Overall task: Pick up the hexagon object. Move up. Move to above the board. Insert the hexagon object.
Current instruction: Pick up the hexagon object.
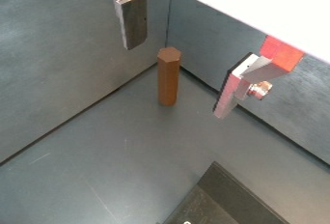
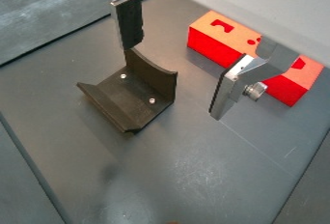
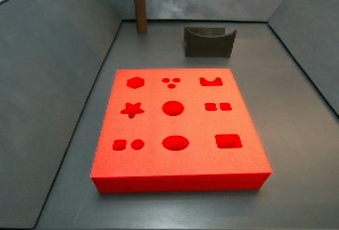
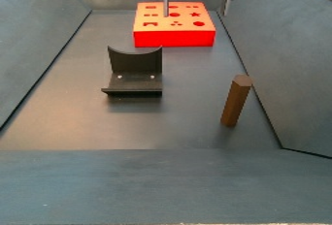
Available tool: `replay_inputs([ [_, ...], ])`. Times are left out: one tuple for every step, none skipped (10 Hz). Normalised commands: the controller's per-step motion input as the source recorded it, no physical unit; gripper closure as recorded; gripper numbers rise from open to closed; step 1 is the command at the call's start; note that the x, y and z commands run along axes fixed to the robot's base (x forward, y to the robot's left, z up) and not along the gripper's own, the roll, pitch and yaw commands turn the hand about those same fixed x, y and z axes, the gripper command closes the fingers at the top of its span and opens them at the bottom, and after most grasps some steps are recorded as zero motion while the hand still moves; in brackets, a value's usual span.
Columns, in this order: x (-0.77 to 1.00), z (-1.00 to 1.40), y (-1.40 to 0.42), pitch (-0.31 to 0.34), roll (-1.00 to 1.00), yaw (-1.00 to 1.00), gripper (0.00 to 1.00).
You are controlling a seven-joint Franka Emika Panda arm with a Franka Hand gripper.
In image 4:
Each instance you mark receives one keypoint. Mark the red foam shape board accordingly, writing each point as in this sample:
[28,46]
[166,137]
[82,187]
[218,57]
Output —
[185,28]

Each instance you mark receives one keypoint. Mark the black curved holder bracket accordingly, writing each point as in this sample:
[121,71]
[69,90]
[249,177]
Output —
[135,73]

